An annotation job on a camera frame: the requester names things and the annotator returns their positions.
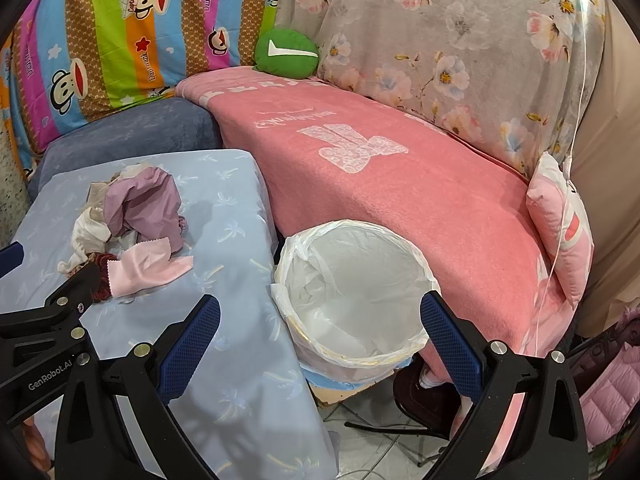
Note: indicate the pink towel blanket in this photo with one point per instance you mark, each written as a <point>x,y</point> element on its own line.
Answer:
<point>328,154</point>

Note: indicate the purple fabric piece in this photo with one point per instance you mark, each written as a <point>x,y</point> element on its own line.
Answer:
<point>147,203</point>

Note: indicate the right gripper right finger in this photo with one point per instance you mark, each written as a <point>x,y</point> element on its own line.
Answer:
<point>548,440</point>

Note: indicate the light blue palm-print pillow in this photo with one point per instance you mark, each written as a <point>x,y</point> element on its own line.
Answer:
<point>49,356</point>

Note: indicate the pink puffer jacket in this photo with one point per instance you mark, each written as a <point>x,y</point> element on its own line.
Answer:
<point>612,397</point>

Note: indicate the blue-grey cushion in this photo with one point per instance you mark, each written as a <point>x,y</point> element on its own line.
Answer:
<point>163,126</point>

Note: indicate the dark red velvet scrunchie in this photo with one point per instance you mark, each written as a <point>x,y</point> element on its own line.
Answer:
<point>101,260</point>

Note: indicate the white bag-lined trash bin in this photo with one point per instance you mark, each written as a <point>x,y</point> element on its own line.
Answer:
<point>350,293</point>

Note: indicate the light pink fabric swatch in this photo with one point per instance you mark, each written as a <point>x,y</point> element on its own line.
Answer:
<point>145,265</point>

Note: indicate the black chair base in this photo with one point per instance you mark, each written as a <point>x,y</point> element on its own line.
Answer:
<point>433,409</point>

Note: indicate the colourful striped monkey pillow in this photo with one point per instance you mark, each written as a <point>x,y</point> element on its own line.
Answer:
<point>66,63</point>

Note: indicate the grey floral quilt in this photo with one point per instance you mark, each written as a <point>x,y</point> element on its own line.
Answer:
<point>510,77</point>

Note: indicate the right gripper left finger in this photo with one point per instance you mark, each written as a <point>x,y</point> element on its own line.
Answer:
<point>92,440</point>

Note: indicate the green round plush cushion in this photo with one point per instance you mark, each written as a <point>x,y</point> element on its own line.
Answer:
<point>286,53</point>

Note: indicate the beige tulle mesh fabric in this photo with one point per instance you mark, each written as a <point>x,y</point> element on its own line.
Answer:
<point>98,190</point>

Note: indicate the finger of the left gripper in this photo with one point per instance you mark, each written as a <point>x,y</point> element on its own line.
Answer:
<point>11,257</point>
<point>40,347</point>

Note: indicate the white cloth piece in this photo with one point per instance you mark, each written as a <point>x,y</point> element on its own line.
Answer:
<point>90,234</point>

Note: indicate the pink white small pillow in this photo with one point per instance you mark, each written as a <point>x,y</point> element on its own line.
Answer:
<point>562,222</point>

